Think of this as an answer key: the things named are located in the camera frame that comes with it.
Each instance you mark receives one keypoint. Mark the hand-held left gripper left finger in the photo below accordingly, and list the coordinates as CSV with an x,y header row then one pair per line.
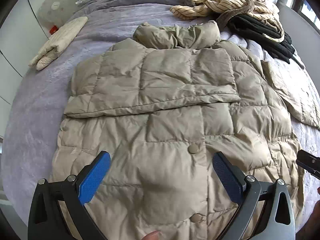
x,y
96,172

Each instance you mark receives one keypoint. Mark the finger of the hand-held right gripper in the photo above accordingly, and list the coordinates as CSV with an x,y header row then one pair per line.
x,y
310,163

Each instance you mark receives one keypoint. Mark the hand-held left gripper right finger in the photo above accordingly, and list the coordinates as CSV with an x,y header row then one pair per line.
x,y
227,175

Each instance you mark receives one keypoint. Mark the beige puffer coat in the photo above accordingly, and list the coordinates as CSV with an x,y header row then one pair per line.
x,y
162,92

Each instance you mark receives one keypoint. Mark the black folded clothes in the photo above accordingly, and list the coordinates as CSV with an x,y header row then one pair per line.
x,y
257,30

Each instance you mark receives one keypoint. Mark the person's left hand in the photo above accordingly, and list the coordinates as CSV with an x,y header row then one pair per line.
x,y
151,236

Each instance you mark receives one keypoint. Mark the purple plush blanket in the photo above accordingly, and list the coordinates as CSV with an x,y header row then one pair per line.
x,y
37,105

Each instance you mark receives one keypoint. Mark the cream quilted folded garment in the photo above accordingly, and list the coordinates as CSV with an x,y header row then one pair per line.
x,y
60,40

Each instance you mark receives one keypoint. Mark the small red box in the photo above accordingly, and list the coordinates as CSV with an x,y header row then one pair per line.
x,y
53,30

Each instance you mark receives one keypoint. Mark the window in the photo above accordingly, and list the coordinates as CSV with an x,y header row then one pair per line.
x,y
305,7

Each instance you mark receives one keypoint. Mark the brown fuzzy scarf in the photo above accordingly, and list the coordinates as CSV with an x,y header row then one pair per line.
x,y
232,13

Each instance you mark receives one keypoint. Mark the beige striped garment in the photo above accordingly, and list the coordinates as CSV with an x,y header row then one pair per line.
x,y
200,8

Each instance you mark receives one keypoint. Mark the white electric fan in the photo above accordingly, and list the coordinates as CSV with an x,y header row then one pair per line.
x,y
53,7

